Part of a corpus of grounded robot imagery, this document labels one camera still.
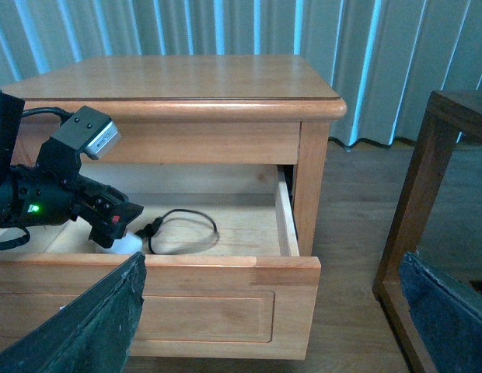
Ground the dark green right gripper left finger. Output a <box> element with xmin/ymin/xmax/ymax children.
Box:
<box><xmin>0</xmin><ymin>253</ymin><xmax>147</xmax><ymax>372</ymax></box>

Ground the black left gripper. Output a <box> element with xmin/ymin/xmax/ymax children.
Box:
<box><xmin>7</xmin><ymin>165</ymin><xmax>144</xmax><ymax>248</ymax></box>

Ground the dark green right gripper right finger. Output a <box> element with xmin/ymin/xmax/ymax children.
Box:
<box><xmin>399</xmin><ymin>253</ymin><xmax>482</xmax><ymax>372</ymax></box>

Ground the white charger with black cable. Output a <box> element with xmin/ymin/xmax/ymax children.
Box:
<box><xmin>95</xmin><ymin>208</ymin><xmax>220</xmax><ymax>255</ymax></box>

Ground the wooden drawer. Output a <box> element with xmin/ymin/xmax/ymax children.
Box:
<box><xmin>0</xmin><ymin>163</ymin><xmax>320</xmax><ymax>359</ymax></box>

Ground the light wooden nightstand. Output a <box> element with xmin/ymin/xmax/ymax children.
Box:
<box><xmin>0</xmin><ymin>54</ymin><xmax>348</xmax><ymax>257</ymax></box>

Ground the dark brown wooden table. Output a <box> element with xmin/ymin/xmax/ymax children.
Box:
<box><xmin>372</xmin><ymin>90</ymin><xmax>482</xmax><ymax>372</ymax></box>

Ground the pale green curtain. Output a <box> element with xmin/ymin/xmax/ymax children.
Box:
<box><xmin>0</xmin><ymin>1</ymin><xmax>482</xmax><ymax>146</ymax></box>

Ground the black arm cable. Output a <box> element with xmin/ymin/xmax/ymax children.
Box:
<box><xmin>0</xmin><ymin>106</ymin><xmax>73</xmax><ymax>252</ymax></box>

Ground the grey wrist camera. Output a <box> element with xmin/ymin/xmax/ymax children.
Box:
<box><xmin>36</xmin><ymin>106</ymin><xmax>121</xmax><ymax>182</ymax></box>

